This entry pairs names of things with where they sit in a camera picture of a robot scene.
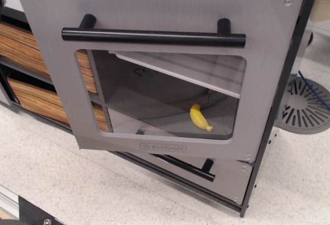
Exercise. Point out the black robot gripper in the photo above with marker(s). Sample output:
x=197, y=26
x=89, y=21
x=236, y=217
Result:
x=3, y=2

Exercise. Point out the black oven door handle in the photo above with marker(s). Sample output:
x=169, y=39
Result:
x=87, y=33

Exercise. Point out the grey toy oven door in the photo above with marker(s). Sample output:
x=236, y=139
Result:
x=268, y=25

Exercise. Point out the white oven shelf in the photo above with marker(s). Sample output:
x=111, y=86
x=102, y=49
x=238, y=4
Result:
x=221, y=73

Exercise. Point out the upper wood-pattern storage bin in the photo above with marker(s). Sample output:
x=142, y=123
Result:
x=19, y=46

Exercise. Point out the wood-pattern storage bin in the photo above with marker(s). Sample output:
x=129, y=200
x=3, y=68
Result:
x=37, y=96
x=19, y=46

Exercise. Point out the lower wood-pattern storage bin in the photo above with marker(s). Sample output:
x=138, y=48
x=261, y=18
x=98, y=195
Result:
x=37, y=96

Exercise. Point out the black plate with screw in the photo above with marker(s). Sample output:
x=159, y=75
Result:
x=31, y=214

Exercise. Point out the yellow toy banana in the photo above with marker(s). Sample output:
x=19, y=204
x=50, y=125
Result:
x=198, y=118

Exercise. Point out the grey lower drawer front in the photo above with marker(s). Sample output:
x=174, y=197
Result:
x=227, y=178

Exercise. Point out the grey slotted round base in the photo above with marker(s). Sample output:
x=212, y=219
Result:
x=304, y=108

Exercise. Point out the black toy kitchen frame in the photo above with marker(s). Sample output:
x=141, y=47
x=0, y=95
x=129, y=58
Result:
x=288, y=80

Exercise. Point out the black drawer handle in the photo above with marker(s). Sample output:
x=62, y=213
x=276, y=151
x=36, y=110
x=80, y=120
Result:
x=203, y=172

